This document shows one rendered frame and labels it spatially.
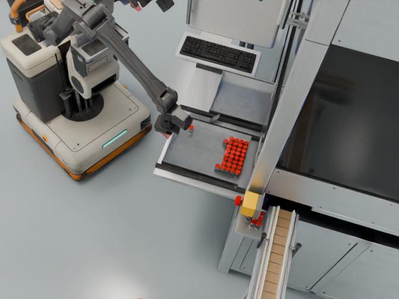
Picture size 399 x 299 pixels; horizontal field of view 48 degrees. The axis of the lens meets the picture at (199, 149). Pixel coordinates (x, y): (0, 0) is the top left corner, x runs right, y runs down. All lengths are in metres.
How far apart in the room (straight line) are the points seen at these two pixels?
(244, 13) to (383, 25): 1.41
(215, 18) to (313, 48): 1.40
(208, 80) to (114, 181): 1.02
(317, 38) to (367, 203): 0.77
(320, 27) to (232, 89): 1.15
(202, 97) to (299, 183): 0.74
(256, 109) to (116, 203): 1.14
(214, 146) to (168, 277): 0.95
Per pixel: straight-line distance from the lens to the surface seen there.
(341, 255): 2.19
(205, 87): 2.25
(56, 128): 2.87
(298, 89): 1.31
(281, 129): 1.46
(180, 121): 1.69
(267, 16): 2.47
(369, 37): 1.17
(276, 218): 1.82
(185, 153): 2.01
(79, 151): 2.75
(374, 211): 1.80
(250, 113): 2.18
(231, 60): 2.46
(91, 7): 1.63
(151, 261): 2.72
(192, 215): 2.84
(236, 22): 2.53
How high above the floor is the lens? 2.57
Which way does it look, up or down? 57 degrees down
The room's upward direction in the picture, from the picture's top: 9 degrees clockwise
